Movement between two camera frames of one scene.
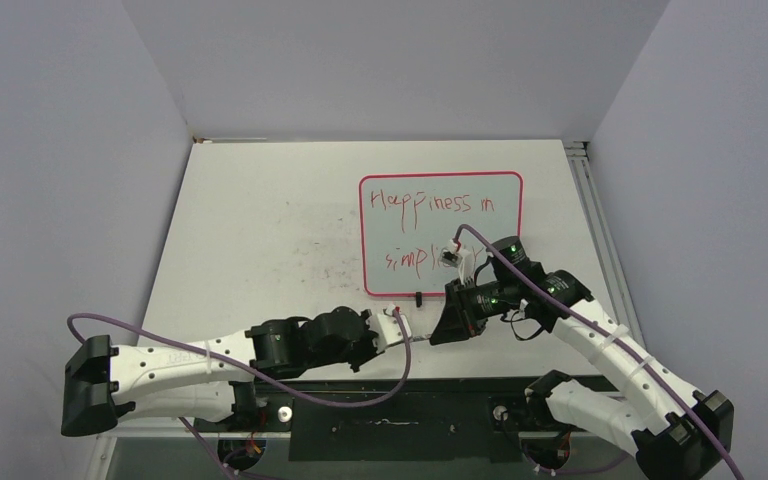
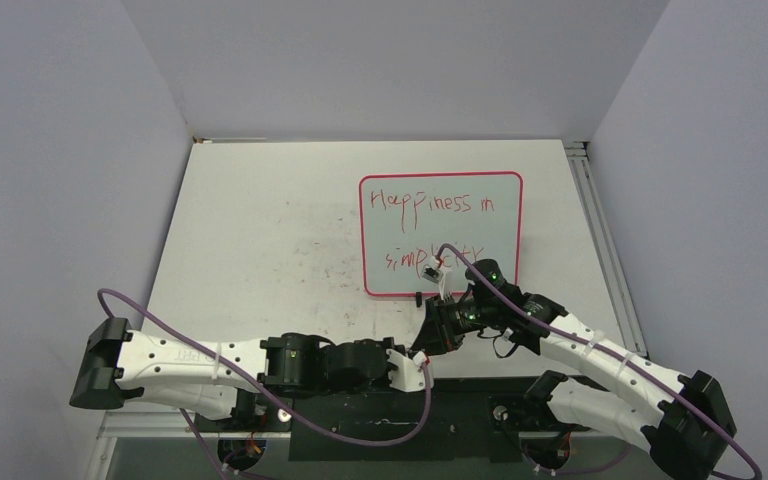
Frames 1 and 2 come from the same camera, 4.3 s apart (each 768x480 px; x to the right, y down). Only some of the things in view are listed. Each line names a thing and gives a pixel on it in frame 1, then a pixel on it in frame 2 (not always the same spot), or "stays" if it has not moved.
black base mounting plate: (469, 421) stays
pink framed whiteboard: (406, 219) stays
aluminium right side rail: (579, 153) stays
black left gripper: (370, 350) to (383, 380)
